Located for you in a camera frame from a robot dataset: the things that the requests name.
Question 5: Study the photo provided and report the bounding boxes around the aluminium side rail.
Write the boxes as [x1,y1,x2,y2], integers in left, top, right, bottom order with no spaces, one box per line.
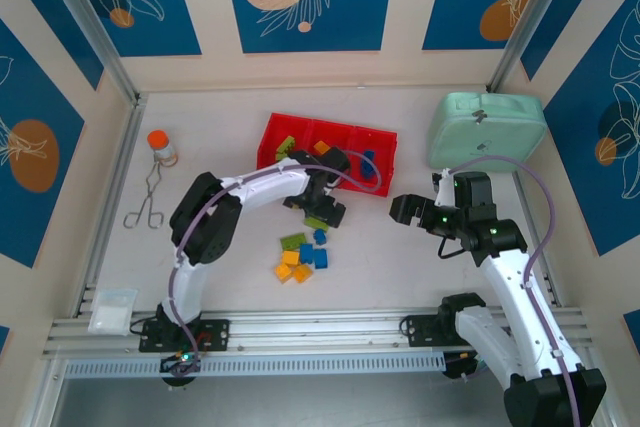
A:
[72,94,149,321]
[513,170,562,307]

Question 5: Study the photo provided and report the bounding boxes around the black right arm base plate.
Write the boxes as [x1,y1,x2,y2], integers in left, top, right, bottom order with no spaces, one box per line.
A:
[402,314,451,348]

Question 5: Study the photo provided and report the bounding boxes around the metal tongs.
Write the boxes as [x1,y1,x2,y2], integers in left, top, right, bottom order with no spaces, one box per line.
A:
[123,161,165,231]

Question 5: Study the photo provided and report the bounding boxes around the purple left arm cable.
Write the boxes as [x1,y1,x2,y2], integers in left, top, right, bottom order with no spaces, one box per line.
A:
[168,149,385,366]

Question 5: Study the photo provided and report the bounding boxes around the aluminium frame post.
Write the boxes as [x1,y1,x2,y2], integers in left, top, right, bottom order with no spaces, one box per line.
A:
[37,0,149,108]
[487,0,590,93]

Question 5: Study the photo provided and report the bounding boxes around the orange-capped small bottle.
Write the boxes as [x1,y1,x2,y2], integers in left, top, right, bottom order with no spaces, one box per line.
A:
[146,130,180,167]

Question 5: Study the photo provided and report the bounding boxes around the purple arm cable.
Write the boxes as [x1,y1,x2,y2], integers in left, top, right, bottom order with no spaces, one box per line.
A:
[168,149,385,366]
[449,155,586,427]

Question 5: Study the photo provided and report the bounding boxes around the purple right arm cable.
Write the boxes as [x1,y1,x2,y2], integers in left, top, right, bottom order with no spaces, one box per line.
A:
[449,155,586,427]

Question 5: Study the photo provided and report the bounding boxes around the mint green zipper case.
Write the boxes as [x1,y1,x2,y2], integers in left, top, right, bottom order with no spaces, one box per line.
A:
[425,91,545,173]

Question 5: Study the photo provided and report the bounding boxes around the clear packet white contents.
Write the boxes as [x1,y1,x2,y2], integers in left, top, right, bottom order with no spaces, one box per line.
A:
[87,288,139,336]

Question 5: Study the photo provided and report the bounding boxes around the grey slotted cable duct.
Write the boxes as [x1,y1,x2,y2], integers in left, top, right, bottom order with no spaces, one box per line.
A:
[64,351,446,379]

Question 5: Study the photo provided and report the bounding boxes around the aluminium front rail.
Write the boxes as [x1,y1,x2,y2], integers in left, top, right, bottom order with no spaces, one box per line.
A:
[42,306,596,351]

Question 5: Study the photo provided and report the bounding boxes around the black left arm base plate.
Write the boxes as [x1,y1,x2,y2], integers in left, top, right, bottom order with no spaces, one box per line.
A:
[138,319,232,353]

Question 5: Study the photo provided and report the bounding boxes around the red three-compartment tray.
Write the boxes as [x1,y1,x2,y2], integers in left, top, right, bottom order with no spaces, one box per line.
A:
[255,112,399,197]

